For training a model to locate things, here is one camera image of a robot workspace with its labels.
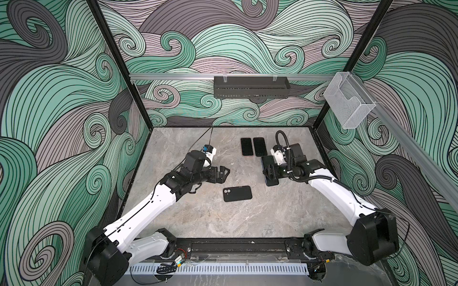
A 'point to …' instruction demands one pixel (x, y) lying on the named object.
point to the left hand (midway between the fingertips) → (222, 168)
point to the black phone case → (237, 193)
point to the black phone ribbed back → (247, 146)
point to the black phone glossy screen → (260, 146)
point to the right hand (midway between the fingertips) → (270, 170)
